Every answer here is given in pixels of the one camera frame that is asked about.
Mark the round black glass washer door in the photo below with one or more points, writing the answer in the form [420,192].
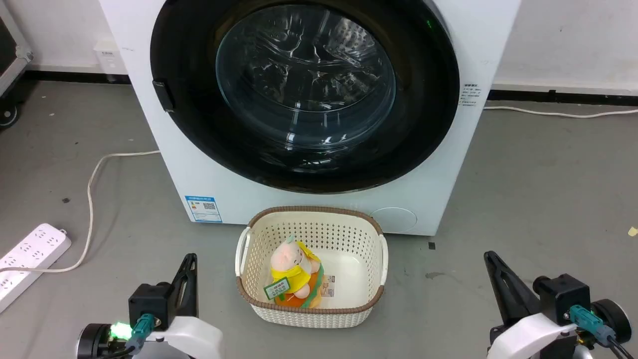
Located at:
[305,94]

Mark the white wall socket box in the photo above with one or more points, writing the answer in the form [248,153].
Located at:
[107,57]

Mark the black round left wrist motor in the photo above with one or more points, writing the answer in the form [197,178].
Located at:
[94,341]

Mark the white front-load washing machine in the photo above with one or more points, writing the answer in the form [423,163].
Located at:
[224,189]

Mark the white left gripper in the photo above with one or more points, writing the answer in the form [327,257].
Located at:
[192,336]

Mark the white power strip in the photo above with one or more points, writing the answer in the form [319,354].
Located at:
[30,254]

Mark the cream perforated laundry basket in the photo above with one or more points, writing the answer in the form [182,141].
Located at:
[349,264]

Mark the small printed label card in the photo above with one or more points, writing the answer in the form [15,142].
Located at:
[328,287]

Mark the plush doll in yellow clothes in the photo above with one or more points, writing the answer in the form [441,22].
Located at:
[294,271]

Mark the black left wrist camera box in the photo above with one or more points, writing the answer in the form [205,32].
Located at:
[149,304]

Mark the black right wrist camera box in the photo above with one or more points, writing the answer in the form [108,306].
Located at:
[560,294]

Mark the green white doll tag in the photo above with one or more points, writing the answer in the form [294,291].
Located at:
[277,288]

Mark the black round right wrist motor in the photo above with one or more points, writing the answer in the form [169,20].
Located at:
[614,319]

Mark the black wheeled equipment case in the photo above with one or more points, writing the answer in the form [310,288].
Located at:
[10,55]

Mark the small printed warning sticker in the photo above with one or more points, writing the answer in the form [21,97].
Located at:
[469,95]

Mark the black round wrist motor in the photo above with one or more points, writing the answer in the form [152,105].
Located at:
[614,319]
[94,341]

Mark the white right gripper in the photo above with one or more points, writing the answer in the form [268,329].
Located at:
[533,336]

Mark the blue energy label sticker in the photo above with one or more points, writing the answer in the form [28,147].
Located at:
[203,208]

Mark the round white filter cover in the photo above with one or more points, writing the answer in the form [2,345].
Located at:
[394,219]

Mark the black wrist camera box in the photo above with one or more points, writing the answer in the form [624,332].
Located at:
[560,294]
[149,304]

